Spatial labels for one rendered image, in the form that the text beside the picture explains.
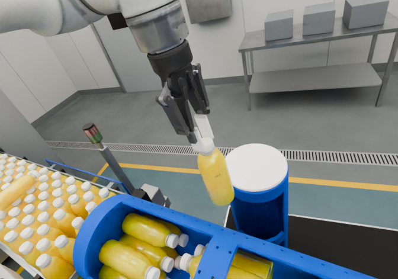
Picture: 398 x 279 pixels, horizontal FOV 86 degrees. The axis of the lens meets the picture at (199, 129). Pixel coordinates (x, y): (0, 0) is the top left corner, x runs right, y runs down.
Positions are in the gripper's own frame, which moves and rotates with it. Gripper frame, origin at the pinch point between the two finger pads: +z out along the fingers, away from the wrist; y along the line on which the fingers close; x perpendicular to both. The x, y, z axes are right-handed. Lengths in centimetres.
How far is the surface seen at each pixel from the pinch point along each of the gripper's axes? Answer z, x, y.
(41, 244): 32, 62, -33
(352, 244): 136, -42, 52
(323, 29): 65, -9, 245
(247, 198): 49, 2, 15
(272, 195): 49, -7, 19
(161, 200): 68, 55, 12
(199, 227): 25.5, 3.5, -10.3
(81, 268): 28, 34, -32
